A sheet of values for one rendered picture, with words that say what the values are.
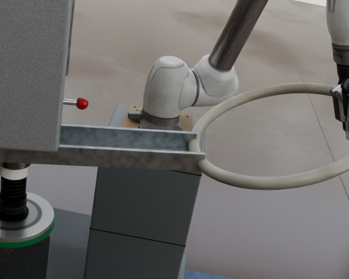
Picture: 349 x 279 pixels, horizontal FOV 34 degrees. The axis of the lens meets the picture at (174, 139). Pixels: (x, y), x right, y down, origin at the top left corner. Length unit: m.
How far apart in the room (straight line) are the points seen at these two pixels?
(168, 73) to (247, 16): 0.36
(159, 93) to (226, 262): 1.15
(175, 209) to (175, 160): 0.90
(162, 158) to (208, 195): 2.13
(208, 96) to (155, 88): 0.22
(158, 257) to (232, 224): 0.97
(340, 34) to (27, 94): 0.76
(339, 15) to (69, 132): 0.72
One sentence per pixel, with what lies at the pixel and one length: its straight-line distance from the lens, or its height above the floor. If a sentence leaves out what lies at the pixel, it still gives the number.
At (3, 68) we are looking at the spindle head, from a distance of 1.22.
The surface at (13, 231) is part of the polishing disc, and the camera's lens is 1.46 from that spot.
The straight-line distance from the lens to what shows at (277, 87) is 1.67.
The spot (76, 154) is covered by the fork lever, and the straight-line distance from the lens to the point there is 1.35.
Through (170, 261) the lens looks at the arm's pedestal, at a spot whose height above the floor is 0.31.
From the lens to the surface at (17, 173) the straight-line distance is 1.42.
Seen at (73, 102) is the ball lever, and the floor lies 1.23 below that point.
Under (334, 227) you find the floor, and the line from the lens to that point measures 3.57.
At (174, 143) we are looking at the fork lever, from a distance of 1.49.
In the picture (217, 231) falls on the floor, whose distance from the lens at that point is 3.21.
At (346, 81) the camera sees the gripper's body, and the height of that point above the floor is 1.37.
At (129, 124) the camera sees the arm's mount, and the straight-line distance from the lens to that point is 2.26.
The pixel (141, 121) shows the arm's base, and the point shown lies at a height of 0.85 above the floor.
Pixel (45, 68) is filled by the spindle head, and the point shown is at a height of 1.37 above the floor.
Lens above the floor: 1.81
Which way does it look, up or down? 26 degrees down
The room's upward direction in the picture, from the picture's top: 11 degrees clockwise
